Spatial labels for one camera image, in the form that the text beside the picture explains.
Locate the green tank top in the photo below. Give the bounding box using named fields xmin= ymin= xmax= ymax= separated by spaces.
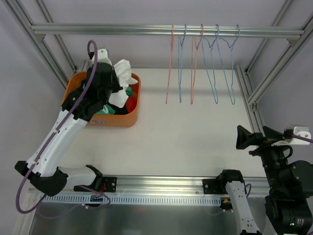
xmin=81 ymin=80 xmax=133 ymax=115

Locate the blue hanger with green top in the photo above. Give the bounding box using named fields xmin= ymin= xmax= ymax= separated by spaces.
xmin=201 ymin=24 xmax=220 ymax=104

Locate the black tank top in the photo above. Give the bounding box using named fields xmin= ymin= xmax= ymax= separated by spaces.
xmin=112 ymin=105 xmax=129 ymax=115

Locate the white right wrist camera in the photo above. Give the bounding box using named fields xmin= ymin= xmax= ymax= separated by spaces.
xmin=272 ymin=125 xmax=313 ymax=146

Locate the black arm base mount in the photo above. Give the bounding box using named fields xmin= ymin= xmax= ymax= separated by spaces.
xmin=74 ymin=176 xmax=117 ymax=193

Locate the white slotted cable duct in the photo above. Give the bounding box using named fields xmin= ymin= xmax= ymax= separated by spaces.
xmin=44 ymin=193 xmax=221 ymax=207

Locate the orange plastic bin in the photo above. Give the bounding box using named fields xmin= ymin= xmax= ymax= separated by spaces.
xmin=62 ymin=71 xmax=141 ymax=127

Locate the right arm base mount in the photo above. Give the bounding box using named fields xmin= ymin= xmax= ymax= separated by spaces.
xmin=202 ymin=178 xmax=227 ymax=195

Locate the red tank top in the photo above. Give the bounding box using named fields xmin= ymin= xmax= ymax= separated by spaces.
xmin=125 ymin=96 xmax=137 ymax=113

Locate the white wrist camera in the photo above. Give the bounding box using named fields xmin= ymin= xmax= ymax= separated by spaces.
xmin=272 ymin=125 xmax=313 ymax=146
xmin=88 ymin=48 xmax=112 ymax=66

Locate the white tank top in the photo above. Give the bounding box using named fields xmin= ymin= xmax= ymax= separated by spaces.
xmin=109 ymin=59 xmax=138 ymax=108

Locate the pink wire hanger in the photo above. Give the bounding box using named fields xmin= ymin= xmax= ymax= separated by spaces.
xmin=165 ymin=24 xmax=174 ymax=104

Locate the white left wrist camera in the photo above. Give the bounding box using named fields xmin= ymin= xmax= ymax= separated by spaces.
xmin=88 ymin=48 xmax=112 ymax=66

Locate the blue wire hanger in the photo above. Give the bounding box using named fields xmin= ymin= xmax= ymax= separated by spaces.
xmin=178 ymin=24 xmax=187 ymax=103
xmin=215 ymin=24 xmax=242 ymax=106

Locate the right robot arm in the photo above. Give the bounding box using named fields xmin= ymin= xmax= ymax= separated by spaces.
xmin=216 ymin=125 xmax=313 ymax=235

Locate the aluminium hanging rail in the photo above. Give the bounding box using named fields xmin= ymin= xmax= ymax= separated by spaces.
xmin=31 ymin=23 xmax=305 ymax=39

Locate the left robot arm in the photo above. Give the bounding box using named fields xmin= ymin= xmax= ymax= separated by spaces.
xmin=15 ymin=62 xmax=122 ymax=196

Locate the pink hanger with black top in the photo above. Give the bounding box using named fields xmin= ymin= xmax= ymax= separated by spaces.
xmin=190 ymin=24 xmax=204 ymax=105

